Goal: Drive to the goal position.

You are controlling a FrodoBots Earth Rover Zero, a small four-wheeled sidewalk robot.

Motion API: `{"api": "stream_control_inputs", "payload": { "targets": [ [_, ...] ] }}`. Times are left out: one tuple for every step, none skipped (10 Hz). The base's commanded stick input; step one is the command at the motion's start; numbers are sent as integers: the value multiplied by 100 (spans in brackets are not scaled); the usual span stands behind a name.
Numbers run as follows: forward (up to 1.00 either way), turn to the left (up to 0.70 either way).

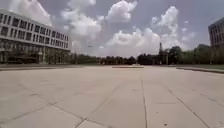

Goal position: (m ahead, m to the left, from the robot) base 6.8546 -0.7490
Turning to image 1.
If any grey multi-storey building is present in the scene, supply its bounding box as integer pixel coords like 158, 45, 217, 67
207, 17, 224, 50

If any white multi-storey building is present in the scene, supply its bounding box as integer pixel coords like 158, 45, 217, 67
0, 9, 72, 65

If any row of trees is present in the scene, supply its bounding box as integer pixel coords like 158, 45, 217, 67
43, 43, 224, 66

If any slim distant tower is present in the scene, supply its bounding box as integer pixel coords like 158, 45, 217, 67
158, 41, 163, 54

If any grass strip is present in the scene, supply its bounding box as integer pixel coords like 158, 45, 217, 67
163, 63, 224, 71

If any low raised planter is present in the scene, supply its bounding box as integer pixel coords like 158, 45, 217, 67
111, 65, 136, 69

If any low concrete kerb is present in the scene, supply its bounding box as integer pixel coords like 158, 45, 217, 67
175, 66, 224, 75

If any grey concrete slab plaza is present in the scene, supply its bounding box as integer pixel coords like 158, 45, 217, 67
0, 65, 224, 128

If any low dark kerb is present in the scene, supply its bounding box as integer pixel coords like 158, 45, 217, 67
0, 64, 82, 71

